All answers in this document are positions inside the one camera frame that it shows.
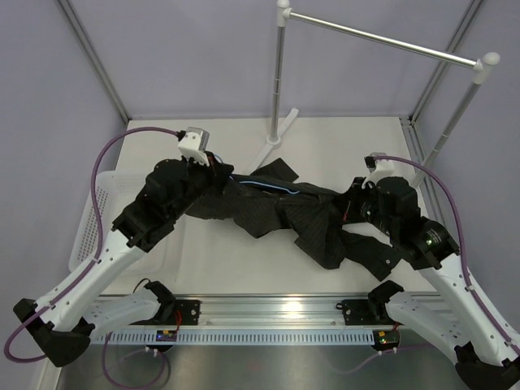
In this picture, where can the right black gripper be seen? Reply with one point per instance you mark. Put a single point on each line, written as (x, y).
(348, 201)

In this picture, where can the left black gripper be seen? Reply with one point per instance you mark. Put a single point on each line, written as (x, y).
(217, 174)

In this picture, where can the black pinstripe shirt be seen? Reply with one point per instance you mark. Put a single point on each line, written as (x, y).
(311, 214)

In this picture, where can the blue wire hanger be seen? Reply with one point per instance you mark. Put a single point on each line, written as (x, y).
(259, 185)

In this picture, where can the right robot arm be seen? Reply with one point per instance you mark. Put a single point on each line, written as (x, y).
(481, 349)

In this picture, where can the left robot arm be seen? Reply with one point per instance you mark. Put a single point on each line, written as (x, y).
(65, 321)

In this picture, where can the metal clothes rack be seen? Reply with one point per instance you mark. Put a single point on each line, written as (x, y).
(481, 67)

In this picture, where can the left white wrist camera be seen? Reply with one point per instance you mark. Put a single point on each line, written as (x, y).
(192, 146)

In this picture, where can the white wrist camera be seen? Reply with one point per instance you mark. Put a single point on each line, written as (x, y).
(192, 146)
(379, 167)

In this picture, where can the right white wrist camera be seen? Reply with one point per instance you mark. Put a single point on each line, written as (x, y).
(379, 167)

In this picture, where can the right black mount plate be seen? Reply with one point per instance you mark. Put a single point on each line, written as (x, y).
(364, 311)

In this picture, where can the black mount plate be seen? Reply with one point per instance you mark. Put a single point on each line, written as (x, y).
(364, 311)
(185, 312)

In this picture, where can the aluminium rail base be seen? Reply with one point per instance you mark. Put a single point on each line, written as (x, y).
(290, 311)

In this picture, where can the left black mount plate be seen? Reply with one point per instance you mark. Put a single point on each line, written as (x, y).
(185, 312)

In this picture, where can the white slotted cable duct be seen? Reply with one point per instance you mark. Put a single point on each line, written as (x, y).
(239, 337)

